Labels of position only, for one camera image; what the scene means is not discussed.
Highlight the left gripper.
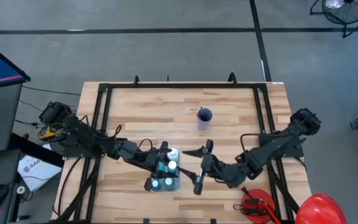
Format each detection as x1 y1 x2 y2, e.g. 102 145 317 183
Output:
132 141 170 192

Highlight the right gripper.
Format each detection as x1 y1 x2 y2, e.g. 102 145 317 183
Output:
176 139 229 196

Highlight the white paint bottle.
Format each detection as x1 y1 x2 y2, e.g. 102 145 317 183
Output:
167 147 180 161

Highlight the white plastic tray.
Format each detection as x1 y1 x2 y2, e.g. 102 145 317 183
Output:
150 147 181 193

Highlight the large dark teal paint bottle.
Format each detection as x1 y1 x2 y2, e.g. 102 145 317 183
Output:
163 177 176 190

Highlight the lavender plastic cup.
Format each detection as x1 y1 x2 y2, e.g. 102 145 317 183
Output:
196 107 213 131

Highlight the white paper sheet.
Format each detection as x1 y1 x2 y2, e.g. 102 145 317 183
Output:
17 143 63 192

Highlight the red hard hat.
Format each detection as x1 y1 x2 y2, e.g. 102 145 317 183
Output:
295 192 348 224

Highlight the black floor fan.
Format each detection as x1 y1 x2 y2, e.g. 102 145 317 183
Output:
309 0 358 39

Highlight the black metal table frame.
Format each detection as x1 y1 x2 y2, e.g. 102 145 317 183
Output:
53 72 301 224

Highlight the yellow cable bundle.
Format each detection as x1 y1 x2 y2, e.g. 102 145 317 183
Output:
37 127 62 141

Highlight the black straight floor cable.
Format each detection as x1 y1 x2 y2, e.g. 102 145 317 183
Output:
22 85 82 96

